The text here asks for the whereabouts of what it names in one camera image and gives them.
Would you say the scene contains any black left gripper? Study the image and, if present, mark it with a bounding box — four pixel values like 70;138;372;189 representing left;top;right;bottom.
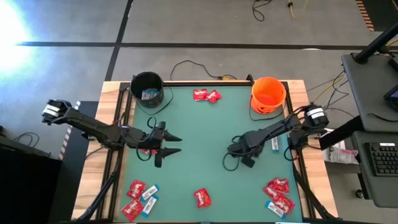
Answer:
141;121;183;168

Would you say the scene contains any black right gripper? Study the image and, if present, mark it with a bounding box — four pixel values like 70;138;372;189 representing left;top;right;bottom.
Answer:
228;130;266;169

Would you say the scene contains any green table mat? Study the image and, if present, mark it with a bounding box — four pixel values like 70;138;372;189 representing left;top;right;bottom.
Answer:
117;85;304;223

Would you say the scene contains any orange jack-o-lantern bucket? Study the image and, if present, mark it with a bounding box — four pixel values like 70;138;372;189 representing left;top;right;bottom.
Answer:
248;77;287;121

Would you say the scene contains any black jack-o-lantern bucket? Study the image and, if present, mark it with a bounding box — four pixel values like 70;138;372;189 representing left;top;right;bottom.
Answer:
126;71;174;116

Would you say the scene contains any clear plastic bag pink print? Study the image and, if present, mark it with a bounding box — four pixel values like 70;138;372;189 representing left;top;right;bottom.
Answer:
322;127;359;165

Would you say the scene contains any grey workstation desk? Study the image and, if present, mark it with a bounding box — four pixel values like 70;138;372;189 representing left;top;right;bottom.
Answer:
318;52;398;208

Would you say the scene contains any black cabinet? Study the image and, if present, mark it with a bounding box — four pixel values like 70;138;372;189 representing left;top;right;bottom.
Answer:
0;133;63;224

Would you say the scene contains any black keyboard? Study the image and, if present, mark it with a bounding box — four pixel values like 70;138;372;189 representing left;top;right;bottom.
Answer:
365;142;398;177

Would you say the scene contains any dark tablet screen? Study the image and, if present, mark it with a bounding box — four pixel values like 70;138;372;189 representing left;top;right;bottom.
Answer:
382;84;398;113

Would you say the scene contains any black monitor pole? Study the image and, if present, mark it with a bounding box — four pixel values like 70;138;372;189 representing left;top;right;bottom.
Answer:
354;21;398;65

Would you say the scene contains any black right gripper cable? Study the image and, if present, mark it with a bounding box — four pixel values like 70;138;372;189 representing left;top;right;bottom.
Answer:
222;151;241;172

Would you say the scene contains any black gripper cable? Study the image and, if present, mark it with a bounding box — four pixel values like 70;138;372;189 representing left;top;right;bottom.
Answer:
222;151;241;172
136;116;158;162

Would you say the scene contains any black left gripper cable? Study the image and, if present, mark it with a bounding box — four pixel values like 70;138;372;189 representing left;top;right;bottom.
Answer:
136;116;158;162

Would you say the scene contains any black floor cable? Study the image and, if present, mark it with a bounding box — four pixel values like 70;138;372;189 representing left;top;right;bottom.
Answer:
306;70;355;118
251;0;274;22
169;60;249;82

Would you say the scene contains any thin yellow floor cable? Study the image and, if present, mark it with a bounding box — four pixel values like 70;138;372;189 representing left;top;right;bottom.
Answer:
312;73;346;103

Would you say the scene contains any yellow hanging power cord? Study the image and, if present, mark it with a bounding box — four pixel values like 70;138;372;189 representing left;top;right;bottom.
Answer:
287;0;308;18

